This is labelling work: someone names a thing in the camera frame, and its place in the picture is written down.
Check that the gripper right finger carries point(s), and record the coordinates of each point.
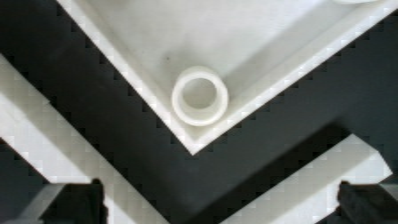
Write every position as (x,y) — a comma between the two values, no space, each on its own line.
(368,202)

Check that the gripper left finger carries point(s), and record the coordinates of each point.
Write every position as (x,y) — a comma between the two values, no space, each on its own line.
(66,204)

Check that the white square tabletop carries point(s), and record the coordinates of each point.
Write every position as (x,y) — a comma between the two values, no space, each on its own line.
(212,53)

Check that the white L-shaped fence wall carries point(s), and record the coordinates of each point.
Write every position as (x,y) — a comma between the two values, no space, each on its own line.
(299,201)

